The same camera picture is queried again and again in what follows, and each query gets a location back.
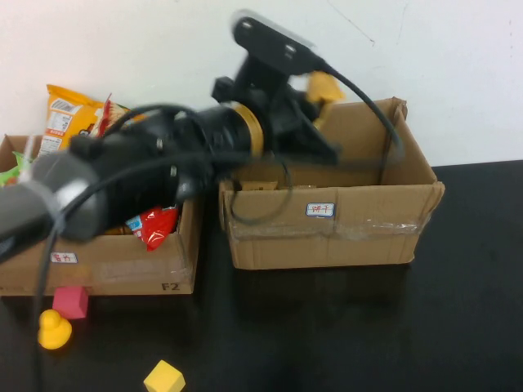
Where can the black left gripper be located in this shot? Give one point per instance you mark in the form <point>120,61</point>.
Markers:
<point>284,114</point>

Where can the yellow snack packet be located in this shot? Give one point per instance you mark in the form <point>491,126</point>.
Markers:
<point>324,87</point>

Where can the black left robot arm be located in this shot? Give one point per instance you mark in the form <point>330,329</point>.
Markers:
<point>135,163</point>

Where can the white label red writing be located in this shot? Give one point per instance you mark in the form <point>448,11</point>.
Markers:
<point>64,257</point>
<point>320,210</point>

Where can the clear packing tape strip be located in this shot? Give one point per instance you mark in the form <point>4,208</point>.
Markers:
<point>310,229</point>

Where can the taped open cardboard box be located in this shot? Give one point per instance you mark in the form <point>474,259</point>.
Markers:
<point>286,245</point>

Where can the red shrimp stick bag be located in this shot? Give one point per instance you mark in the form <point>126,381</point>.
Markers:
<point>157,228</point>

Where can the cardboard box printed F2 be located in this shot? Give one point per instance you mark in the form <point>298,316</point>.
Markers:
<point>122,269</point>

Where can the orange chip bag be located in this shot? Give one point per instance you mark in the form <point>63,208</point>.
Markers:
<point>61,114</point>

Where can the yellow foam cube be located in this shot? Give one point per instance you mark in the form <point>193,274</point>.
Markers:
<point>163,377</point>

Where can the pink foam cube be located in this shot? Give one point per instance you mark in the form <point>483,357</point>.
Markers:
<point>71,304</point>

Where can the light green chip bag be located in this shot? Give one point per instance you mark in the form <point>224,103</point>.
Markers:
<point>10,175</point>

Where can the yellow rubber duck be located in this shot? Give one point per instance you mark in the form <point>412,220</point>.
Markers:
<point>55,332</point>

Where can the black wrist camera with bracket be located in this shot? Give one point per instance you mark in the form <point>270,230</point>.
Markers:
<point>274,45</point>

